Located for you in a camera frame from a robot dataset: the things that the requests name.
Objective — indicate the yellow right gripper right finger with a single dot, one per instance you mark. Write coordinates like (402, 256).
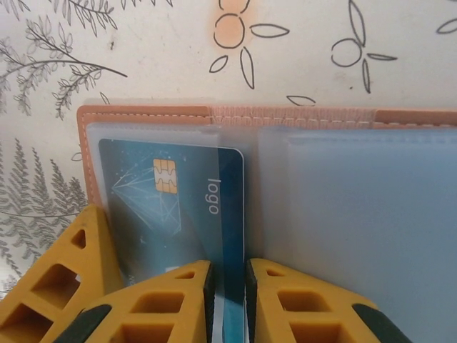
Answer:
(303, 314)

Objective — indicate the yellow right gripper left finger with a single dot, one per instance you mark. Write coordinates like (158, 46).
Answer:
(168, 314)

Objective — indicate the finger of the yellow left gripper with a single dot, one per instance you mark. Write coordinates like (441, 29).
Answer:
(53, 271)

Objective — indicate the dark blue chip credit card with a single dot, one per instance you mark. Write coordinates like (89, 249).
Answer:
(193, 200)

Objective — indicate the floral tablecloth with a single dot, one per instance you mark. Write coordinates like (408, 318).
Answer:
(160, 53)

